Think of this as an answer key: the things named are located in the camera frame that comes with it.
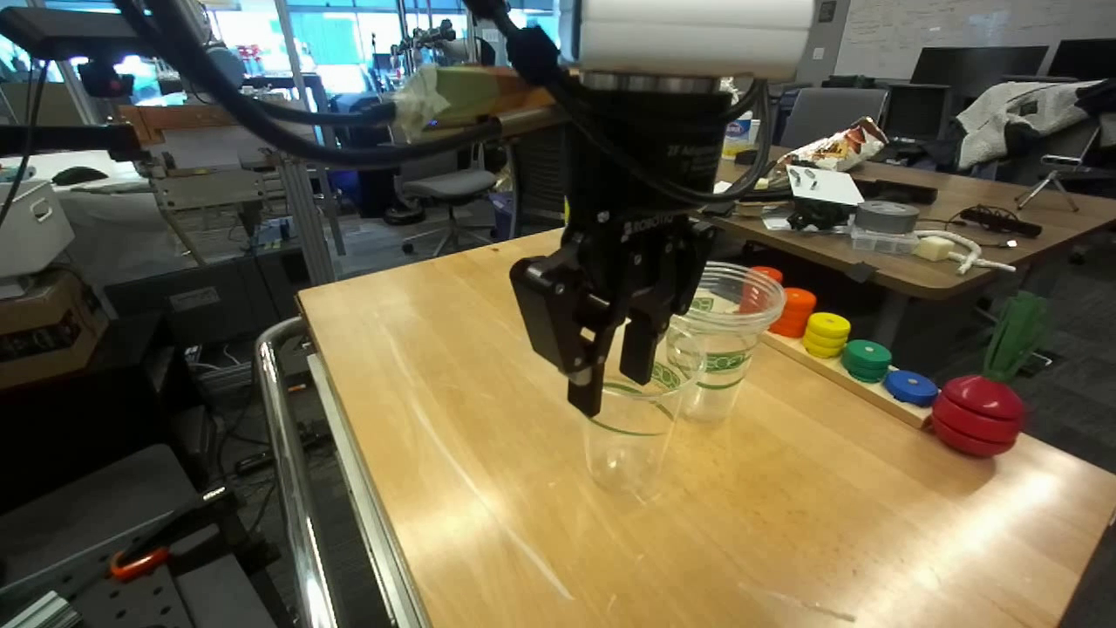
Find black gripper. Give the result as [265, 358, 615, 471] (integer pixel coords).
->
[508, 88, 730, 417]

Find clear plastic cup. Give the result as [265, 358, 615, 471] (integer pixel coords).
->
[582, 385, 674, 492]
[665, 263, 783, 421]

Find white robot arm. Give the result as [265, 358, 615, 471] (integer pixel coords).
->
[502, 0, 815, 416]

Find clear plastic cup front right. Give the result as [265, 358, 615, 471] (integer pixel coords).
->
[665, 263, 783, 421]

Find orange stacking disc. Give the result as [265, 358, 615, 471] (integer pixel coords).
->
[772, 285, 815, 337]

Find orange-red stacking disc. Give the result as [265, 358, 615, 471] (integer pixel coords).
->
[750, 264, 783, 285]

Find yellow stacking disc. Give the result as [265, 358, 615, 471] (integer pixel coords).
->
[803, 310, 851, 358]

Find grey office chair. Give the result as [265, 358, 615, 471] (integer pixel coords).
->
[396, 166, 494, 222]

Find green stacking disc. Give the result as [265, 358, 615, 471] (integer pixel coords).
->
[841, 337, 894, 385]

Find white paper sheet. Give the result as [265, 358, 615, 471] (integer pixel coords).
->
[783, 164, 863, 206]

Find wooden toy base strip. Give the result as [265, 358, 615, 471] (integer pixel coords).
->
[760, 331, 930, 430]

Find grey tape roll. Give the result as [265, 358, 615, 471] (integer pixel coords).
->
[854, 198, 920, 235]

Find blue stacking disc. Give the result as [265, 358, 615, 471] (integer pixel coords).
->
[882, 369, 937, 409]

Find snack chip bag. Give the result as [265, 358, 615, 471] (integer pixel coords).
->
[783, 115, 890, 172]

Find brown office desk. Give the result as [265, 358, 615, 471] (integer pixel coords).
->
[726, 164, 1116, 301]

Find red toy radish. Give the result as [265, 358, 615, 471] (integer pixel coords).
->
[930, 378, 1029, 458]

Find green toy leaves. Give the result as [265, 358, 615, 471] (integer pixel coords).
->
[982, 289, 1051, 385]

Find metal cart handle rail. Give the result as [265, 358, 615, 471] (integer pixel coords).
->
[254, 319, 429, 628]

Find orange clamp handle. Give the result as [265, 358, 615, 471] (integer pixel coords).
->
[107, 546, 169, 583]

